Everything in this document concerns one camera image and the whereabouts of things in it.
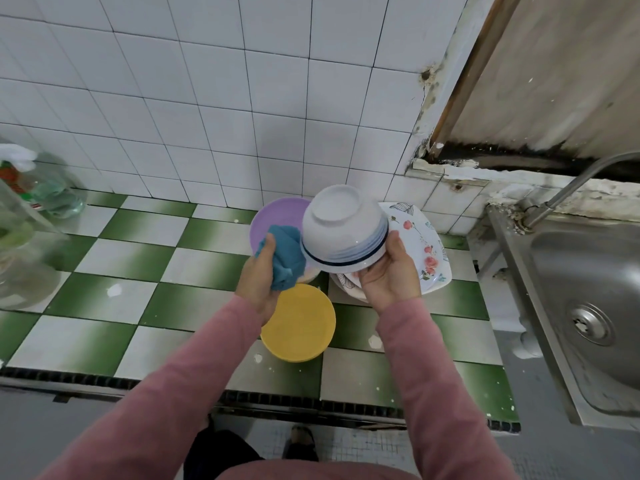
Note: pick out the stack of white bowls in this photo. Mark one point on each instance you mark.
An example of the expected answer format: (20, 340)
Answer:
(345, 225)

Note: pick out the person's right hand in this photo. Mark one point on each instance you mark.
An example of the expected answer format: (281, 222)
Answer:
(390, 280)

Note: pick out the person's right leg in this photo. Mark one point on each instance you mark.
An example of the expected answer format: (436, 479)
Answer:
(300, 443)

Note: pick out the person's right forearm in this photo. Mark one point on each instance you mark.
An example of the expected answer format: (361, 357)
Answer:
(445, 395)

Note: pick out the blue cleaning cloth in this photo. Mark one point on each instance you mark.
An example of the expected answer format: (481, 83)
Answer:
(288, 257)

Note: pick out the person's left leg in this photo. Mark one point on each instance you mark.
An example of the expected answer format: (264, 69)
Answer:
(220, 455)

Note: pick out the person's leg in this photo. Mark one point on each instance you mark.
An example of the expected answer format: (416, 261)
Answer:
(300, 443)
(220, 455)

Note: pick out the weathered wooden board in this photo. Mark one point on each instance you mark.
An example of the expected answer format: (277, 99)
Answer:
(550, 65)

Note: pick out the chrome faucet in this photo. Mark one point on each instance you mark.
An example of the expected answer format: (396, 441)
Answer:
(575, 185)

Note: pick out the person's left hand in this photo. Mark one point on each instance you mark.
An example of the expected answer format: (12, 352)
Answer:
(258, 285)

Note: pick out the person's left forearm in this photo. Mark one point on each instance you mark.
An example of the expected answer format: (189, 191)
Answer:
(160, 405)

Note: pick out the purple plastic bowl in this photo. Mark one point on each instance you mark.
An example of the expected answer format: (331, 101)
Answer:
(275, 217)

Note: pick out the stack of floral plates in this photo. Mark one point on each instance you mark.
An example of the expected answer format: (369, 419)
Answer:
(425, 250)

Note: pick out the clear bottle with green liquid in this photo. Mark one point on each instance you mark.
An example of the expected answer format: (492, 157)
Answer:
(55, 193)

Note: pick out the green checkered tile countertop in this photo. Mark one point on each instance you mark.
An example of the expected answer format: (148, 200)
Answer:
(140, 275)

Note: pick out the stainless steel sink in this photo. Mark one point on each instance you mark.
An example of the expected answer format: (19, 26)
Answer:
(590, 295)

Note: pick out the large clear plastic bottle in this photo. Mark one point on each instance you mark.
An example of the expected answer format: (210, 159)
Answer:
(18, 265)

